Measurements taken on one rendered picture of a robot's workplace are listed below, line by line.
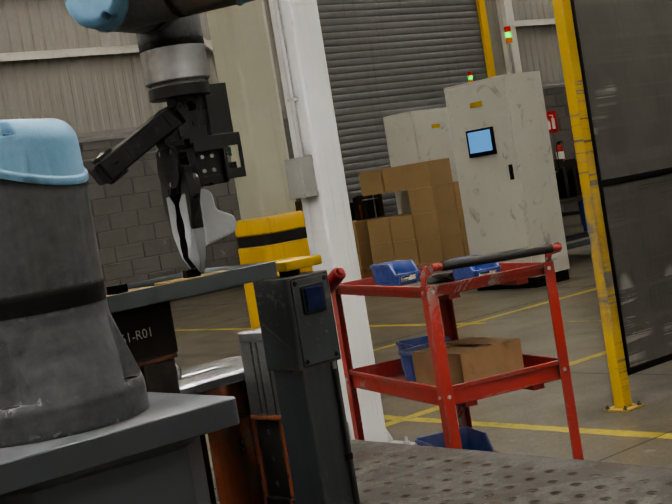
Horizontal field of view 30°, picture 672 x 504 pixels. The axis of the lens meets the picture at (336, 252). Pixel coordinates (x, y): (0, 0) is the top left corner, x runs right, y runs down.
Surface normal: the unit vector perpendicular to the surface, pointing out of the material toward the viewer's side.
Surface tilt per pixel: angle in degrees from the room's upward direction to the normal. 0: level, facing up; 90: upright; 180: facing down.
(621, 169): 89
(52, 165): 87
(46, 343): 73
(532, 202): 90
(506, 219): 90
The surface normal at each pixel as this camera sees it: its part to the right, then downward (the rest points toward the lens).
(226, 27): -0.76, 0.16
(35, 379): 0.19, -0.29
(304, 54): 0.62, -0.06
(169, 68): -0.03, 0.07
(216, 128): 0.44, -0.02
